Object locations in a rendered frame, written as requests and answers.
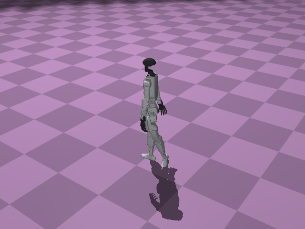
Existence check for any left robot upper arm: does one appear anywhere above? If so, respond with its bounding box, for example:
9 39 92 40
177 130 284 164
143 79 152 103

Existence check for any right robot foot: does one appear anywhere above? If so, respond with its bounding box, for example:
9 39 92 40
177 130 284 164
141 154 156 160

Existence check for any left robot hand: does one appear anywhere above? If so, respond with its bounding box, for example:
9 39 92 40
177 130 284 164
140 116 148 132

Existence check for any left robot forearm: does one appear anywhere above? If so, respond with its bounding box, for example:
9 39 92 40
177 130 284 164
140 98 148 120

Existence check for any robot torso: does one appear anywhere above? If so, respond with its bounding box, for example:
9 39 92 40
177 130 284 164
144 73 158 115

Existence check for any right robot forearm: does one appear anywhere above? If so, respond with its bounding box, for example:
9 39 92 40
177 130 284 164
156 89 161 104

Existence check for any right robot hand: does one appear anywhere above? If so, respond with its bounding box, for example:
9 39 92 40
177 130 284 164
158 100 167 115

